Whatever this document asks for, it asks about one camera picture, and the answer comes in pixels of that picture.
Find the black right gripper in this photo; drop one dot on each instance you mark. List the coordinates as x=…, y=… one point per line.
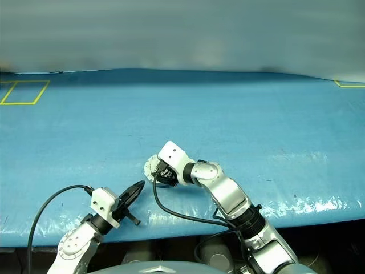
x=166, y=174

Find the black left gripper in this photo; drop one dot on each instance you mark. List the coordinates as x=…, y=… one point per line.
x=125, y=212

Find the round silver motor lid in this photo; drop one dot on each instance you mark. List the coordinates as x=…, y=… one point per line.
x=150, y=168

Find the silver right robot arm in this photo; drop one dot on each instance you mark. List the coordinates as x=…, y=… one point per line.
x=228, y=194

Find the grey rounded shape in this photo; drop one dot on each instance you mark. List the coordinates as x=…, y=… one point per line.
x=134, y=257
x=216, y=254

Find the grey robot torso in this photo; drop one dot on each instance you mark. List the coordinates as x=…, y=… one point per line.
x=159, y=269

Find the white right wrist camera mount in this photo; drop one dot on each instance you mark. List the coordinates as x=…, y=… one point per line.
x=175, y=155

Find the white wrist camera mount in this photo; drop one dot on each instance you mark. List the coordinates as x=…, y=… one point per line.
x=175, y=155
x=103, y=204

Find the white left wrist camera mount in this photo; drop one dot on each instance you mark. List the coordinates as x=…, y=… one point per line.
x=103, y=204

